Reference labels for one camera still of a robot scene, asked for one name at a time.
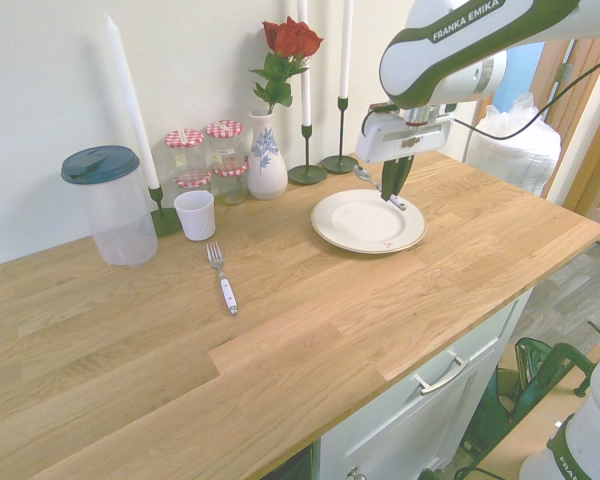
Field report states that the white-handled metal spoon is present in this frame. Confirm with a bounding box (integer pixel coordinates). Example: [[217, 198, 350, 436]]
[[352, 164, 409, 212]]

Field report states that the long white leaning candle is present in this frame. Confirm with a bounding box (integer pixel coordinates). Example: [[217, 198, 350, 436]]
[[103, 13, 160, 190]]

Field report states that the clear pitcher with teal lid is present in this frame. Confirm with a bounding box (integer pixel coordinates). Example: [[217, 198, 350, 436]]
[[60, 145, 159, 267]]

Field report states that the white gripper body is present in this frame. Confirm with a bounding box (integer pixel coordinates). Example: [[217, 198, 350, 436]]
[[354, 111, 455, 165]]

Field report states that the glass jar red checked lid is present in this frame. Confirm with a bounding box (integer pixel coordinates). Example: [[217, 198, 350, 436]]
[[173, 169, 214, 195], [205, 119, 245, 169], [211, 157, 250, 206], [163, 129, 206, 177]]

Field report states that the green metal clamp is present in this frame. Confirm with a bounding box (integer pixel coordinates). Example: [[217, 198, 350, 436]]
[[499, 319, 600, 446]]

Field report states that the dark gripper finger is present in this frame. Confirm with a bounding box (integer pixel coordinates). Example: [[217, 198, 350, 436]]
[[393, 154, 415, 198], [380, 159, 402, 203]]

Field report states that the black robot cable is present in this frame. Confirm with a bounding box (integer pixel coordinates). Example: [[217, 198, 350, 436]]
[[449, 47, 600, 141]]

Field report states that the red rose with green leaves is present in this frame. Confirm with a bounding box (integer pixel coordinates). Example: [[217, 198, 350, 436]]
[[249, 16, 325, 115]]

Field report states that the tall dark green candle holder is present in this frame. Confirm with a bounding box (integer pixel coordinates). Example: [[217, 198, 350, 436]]
[[319, 96, 359, 175], [287, 123, 327, 186]]

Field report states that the white ribbed cup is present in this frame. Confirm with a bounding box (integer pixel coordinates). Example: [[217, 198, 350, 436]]
[[173, 190, 216, 242]]

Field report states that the white-handled metal fork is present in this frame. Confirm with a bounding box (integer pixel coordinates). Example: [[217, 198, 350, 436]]
[[205, 242, 240, 317]]

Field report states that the white gold-rimmed plate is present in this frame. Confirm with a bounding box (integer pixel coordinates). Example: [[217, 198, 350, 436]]
[[310, 188, 428, 254]]

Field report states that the white plastic bag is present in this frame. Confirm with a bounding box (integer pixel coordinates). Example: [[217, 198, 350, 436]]
[[465, 92, 564, 200]]

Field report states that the white kitchen cabinet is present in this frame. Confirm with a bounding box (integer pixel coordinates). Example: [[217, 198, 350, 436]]
[[259, 288, 536, 480]]

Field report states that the white vase blue flower print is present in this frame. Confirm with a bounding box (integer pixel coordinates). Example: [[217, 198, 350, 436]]
[[247, 110, 289, 201]]

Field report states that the short dark green candle holder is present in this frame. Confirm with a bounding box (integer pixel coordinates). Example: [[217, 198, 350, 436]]
[[148, 185, 184, 237]]

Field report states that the silver drawer handle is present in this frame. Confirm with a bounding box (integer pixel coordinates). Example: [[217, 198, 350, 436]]
[[412, 355, 471, 396]]

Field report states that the white taper candle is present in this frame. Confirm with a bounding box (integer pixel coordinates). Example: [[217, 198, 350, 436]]
[[296, 0, 313, 127], [338, 0, 355, 99]]

